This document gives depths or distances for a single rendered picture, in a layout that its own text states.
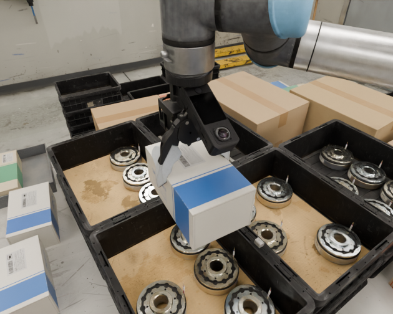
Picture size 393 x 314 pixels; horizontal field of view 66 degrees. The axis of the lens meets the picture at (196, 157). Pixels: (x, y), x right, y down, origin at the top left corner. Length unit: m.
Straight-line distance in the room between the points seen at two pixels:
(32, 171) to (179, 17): 1.05
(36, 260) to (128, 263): 0.26
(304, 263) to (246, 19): 0.60
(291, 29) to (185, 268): 0.57
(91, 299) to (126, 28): 3.35
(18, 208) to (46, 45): 2.86
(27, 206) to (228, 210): 0.72
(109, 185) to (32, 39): 2.91
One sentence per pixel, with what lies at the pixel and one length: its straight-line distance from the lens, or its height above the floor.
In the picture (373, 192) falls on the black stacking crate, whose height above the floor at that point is 0.83.
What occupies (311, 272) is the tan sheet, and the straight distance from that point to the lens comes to 0.81.
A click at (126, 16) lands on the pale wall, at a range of 3.88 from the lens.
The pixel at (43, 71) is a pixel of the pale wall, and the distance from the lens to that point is 3.86.
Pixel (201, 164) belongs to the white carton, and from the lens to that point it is 0.55.
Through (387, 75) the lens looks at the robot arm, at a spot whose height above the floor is 1.31.
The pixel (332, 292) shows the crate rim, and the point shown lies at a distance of 0.68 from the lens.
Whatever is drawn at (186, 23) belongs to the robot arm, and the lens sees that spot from 0.42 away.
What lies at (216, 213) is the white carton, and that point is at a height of 1.11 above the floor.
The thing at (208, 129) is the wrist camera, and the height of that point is 1.25.
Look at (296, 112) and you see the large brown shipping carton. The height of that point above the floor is 0.87.
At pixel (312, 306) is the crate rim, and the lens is 0.65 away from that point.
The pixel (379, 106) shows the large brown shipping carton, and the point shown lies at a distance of 1.43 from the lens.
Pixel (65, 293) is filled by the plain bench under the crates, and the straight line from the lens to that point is 0.95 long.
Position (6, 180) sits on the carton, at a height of 0.76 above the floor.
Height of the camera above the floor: 1.48
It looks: 38 degrees down
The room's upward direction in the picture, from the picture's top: straight up
